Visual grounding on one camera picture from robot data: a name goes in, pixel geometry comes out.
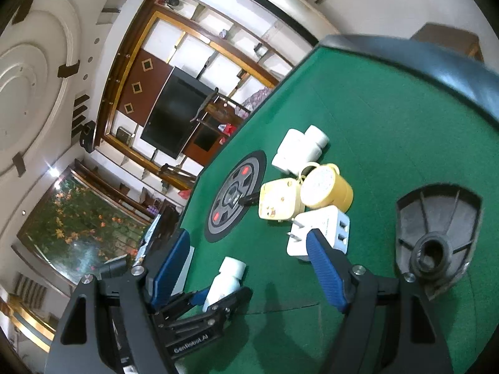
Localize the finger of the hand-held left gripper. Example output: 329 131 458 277
208 286 252 320
154 287 211 320

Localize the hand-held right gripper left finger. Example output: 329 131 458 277
45 229 192 374

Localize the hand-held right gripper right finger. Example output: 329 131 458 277
306 228 455 374

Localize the white plastic bottle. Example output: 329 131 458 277
203 257 247 312

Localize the white plug charger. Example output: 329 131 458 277
286 206 351 264

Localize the yellow round jar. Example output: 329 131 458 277
299 163 354 209

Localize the yellow keychain tape measure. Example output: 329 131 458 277
258 162 318 225

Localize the white pipe fitting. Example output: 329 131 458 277
272 128 308 175

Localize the round table control panel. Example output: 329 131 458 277
204 150 268 244

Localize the black flat television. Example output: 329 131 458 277
140 66 216 160

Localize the black speaker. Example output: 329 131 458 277
79 121 97 153

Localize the dark wooden armchair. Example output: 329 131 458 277
190 87 252 126

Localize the floral cloth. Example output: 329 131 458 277
239 87 274 119

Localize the brown wooden stool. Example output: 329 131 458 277
409 22 481 62

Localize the flower wall mural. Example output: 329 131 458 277
17 167 157 286

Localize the wooden wall shelf unit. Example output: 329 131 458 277
94 0 297 188

